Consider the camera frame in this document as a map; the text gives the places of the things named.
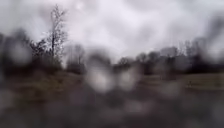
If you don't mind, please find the tall bare tree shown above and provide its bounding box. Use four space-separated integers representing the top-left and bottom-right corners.
45 3 69 69

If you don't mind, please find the row of dark trees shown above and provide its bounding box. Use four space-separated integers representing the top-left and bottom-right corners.
0 28 224 77

